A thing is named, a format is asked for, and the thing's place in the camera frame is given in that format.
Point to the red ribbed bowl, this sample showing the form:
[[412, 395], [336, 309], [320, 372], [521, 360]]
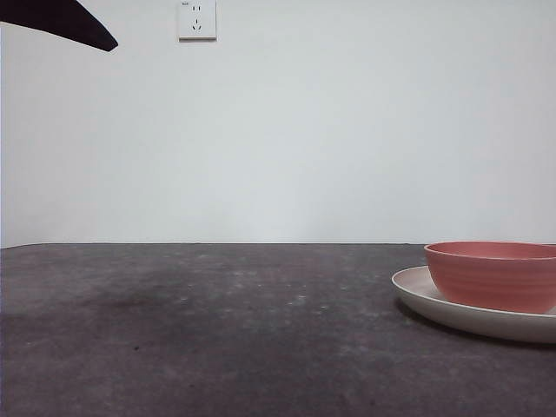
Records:
[[491, 282]]

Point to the white round plate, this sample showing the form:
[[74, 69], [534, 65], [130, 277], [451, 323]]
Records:
[[417, 299]]

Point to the white wall socket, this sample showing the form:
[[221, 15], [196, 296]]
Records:
[[196, 21]]

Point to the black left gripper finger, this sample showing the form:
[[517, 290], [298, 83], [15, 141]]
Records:
[[56, 17]]

